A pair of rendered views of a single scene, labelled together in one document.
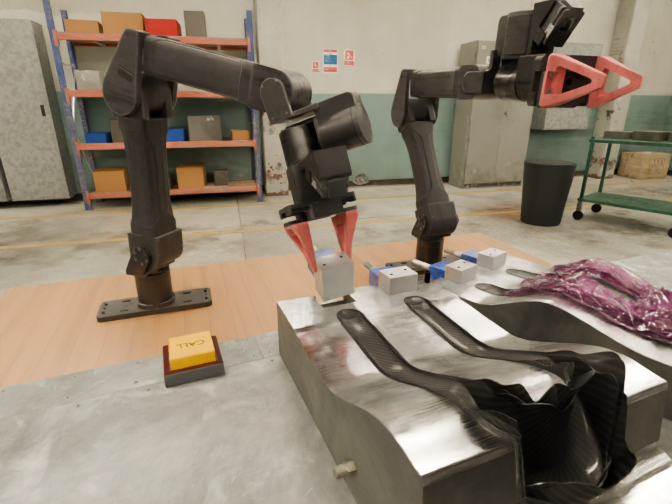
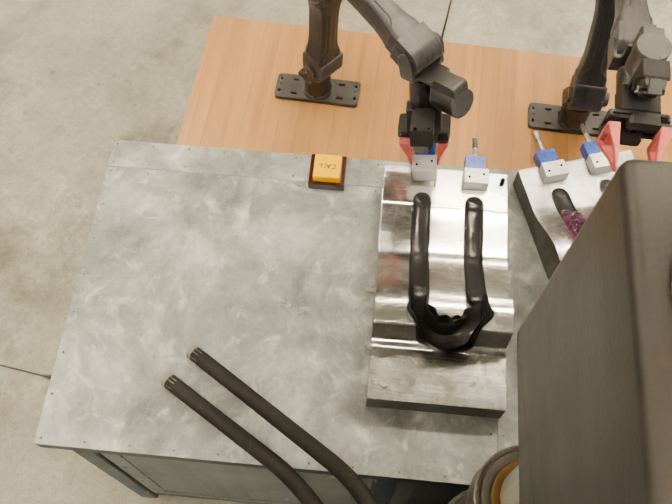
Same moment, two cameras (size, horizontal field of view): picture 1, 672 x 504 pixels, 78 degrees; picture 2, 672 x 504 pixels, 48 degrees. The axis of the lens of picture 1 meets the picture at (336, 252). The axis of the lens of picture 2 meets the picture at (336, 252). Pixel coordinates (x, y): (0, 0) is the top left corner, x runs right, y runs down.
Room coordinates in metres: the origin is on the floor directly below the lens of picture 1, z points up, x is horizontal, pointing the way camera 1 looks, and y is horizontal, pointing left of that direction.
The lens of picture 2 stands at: (-0.28, -0.24, 2.26)
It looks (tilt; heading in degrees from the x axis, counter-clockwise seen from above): 64 degrees down; 28
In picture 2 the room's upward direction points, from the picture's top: straight up
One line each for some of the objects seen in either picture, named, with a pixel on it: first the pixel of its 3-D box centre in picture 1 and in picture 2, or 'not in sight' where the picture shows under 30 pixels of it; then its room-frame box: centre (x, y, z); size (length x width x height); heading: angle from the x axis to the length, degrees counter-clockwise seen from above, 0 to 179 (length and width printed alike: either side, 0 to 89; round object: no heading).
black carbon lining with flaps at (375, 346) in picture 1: (457, 346); (449, 263); (0.39, -0.13, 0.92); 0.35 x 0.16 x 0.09; 23
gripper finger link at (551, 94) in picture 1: (580, 81); (623, 147); (0.59, -0.32, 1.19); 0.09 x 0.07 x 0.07; 20
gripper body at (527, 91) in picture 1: (548, 82); (633, 113); (0.66, -0.31, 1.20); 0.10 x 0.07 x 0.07; 110
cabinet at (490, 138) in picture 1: (493, 118); not in sight; (6.28, -2.28, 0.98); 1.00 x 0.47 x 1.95; 104
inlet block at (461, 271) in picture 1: (439, 270); (545, 156); (0.76, -0.20, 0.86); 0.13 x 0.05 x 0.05; 40
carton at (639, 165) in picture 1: (643, 164); not in sight; (7.08, -5.20, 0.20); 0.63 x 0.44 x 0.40; 104
